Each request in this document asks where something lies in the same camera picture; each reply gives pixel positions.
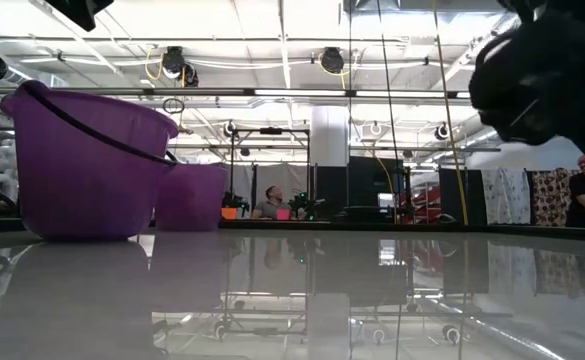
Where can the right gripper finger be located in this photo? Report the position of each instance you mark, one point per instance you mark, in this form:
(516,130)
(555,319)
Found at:
(512,90)

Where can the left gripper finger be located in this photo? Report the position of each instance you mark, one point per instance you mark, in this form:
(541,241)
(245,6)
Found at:
(82,12)

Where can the black background robot arm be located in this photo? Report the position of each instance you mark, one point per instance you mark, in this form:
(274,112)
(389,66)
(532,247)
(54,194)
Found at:
(304,202)
(234,200)

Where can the purple halloween bucket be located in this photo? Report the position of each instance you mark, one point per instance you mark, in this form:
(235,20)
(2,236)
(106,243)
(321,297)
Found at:
(87,175)
(192,200)

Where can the white floral cloth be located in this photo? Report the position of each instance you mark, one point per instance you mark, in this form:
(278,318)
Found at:
(504,195)

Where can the brown circle patterned cloth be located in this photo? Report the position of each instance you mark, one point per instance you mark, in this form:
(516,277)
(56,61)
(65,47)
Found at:
(549,197)

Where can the black curtain panel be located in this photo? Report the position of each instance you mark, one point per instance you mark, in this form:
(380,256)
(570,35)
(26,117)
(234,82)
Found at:
(452,195)

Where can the red metal rack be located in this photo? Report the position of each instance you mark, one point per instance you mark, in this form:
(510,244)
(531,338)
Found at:
(427,200)

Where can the white humanoid robot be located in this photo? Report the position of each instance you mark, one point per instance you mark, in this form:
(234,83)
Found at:
(4,170)

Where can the white pillar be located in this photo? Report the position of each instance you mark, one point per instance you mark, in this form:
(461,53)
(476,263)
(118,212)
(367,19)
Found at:
(329,135)

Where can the long ceiling light bar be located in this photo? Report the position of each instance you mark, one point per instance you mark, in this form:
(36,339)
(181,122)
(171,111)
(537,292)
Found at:
(297,92)

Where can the white curtain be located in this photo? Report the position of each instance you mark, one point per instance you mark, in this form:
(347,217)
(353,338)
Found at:
(282,175)

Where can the orange bucket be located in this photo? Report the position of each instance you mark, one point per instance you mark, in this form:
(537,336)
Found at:
(229,213)

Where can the pink bucket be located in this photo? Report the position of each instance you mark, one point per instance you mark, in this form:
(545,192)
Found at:
(283,214)

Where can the black metal frame rig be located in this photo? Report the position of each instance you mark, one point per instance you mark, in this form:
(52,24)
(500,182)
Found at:
(271,130)

